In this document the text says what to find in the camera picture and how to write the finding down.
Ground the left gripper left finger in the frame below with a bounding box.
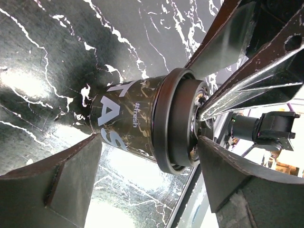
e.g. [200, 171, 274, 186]
[0, 134, 102, 228]

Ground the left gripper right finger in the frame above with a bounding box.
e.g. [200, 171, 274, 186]
[197, 136, 304, 228]

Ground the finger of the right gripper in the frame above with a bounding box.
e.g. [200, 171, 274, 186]
[186, 0, 257, 79]
[199, 4, 304, 121]

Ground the black lid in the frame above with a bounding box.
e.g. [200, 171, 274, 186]
[152, 68, 214, 175]

